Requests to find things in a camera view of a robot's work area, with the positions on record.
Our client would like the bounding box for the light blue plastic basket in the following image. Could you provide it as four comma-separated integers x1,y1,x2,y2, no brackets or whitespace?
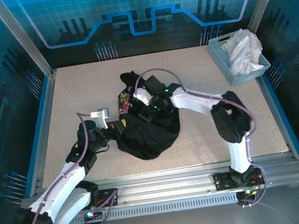
205,28,274,89

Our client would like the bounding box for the aluminium table side rail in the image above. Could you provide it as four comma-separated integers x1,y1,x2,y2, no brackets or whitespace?
12,71,74,198
241,36,299,166

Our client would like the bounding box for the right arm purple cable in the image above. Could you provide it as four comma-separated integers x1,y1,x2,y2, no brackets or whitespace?
132,55,272,222

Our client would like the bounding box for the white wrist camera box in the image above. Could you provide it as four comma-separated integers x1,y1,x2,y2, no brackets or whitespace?
131,86,154,109
89,106,113,132

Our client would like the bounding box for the aluminium frame post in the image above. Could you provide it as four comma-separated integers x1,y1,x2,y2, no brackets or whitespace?
0,0,57,85
235,0,296,51

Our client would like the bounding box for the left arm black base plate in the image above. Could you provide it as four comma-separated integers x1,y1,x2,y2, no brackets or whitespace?
93,187,120,209

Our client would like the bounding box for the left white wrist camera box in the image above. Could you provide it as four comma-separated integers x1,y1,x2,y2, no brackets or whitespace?
89,106,113,132

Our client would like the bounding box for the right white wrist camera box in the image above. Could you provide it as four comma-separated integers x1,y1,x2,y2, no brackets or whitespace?
131,86,154,109

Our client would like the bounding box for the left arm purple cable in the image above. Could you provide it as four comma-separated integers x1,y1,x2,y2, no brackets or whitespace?
8,108,124,224

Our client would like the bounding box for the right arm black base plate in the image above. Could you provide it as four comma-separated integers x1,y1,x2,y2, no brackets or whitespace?
212,166,266,193

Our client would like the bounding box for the black t-shirt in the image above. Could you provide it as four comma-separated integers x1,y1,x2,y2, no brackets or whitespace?
106,65,185,165

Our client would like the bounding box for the white crumpled t-shirt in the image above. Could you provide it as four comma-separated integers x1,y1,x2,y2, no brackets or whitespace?
218,26,268,78

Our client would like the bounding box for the slotted grey cable duct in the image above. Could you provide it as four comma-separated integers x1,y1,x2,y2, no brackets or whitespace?
66,191,239,224

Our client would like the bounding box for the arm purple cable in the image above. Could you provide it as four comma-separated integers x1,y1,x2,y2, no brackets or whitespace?
132,55,272,222
8,108,124,224

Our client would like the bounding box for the aluminium mounting rail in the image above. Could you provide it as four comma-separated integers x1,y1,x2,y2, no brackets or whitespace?
20,151,299,219

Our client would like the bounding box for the small LED controller board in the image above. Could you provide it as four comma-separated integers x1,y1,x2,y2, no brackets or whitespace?
82,206,103,223
236,187,259,202

